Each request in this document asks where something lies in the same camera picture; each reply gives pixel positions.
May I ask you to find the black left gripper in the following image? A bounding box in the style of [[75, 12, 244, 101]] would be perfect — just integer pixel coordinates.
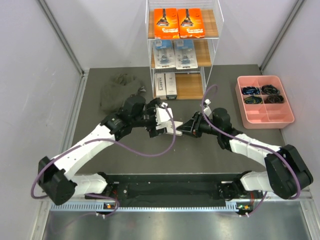
[[131, 98, 167, 137]]

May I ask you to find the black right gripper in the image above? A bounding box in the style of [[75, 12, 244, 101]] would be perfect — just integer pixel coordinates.
[[177, 111, 221, 138]]

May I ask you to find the white Harry's box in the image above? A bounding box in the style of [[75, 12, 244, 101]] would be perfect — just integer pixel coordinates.
[[154, 73, 167, 100]]

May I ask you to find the slim white H' box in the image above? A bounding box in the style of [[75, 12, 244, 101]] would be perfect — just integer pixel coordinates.
[[165, 72, 178, 100]]

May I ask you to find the blue razor blister pack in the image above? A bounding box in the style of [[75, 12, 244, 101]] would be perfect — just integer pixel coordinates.
[[173, 39, 198, 70], [153, 40, 176, 69]]

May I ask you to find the orange Gillette Fusion5 box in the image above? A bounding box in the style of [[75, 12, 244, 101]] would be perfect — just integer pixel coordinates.
[[177, 8, 205, 39]]

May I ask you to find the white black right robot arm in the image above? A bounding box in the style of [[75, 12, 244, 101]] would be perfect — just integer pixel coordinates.
[[177, 100, 314, 200]]

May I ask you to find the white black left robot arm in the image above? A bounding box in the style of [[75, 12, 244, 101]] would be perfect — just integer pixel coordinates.
[[30, 95, 173, 205]]

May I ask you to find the olive green cloth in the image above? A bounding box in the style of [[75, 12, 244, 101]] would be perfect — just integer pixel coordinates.
[[99, 73, 146, 114]]

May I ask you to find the green yellow band bundle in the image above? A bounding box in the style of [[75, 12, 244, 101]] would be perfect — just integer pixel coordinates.
[[243, 95, 263, 105]]

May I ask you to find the blue band bundle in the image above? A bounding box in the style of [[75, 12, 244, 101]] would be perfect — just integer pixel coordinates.
[[241, 86, 261, 96]]

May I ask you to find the pink divided bin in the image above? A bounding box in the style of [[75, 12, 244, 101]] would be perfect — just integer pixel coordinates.
[[235, 75, 295, 129]]

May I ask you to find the brown band bundle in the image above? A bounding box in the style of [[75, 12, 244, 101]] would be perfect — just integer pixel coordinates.
[[264, 94, 285, 104]]

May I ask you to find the dark band bundle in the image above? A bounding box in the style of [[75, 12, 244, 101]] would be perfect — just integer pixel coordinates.
[[261, 84, 280, 95]]

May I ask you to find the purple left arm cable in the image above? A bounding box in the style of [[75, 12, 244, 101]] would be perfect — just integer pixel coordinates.
[[30, 103, 176, 217]]

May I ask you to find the grey slotted cable duct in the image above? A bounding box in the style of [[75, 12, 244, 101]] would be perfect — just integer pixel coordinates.
[[50, 201, 252, 213]]

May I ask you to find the white wire shelf rack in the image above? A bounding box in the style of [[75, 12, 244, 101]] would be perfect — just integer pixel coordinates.
[[145, 0, 224, 100]]

